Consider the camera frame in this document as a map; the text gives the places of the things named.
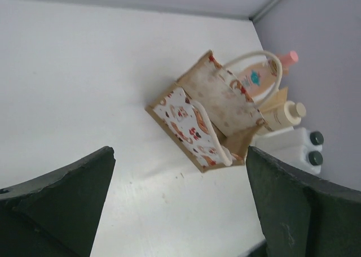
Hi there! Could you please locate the white bottle grey cap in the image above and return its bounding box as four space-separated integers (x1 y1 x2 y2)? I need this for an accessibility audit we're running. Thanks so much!
287 146 323 176
254 128 324 152

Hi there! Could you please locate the cream wide-cap bottle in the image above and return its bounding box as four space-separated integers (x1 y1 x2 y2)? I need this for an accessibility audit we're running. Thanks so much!
257 101 306 136

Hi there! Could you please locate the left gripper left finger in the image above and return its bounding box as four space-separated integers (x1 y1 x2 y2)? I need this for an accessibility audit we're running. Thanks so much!
1 146 116 256

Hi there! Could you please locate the brown canvas bag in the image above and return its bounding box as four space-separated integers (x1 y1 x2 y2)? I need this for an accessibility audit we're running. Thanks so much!
146 50 283 173

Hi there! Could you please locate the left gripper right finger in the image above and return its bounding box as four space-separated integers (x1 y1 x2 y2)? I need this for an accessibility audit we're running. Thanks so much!
246 146 360 256

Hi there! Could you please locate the white bottle grey cap front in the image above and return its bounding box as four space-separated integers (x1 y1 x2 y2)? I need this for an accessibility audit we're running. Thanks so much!
287 146 323 176

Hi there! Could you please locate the peach pink-capped bottle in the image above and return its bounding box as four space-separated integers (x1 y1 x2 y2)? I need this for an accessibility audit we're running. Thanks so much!
237 51 298 98

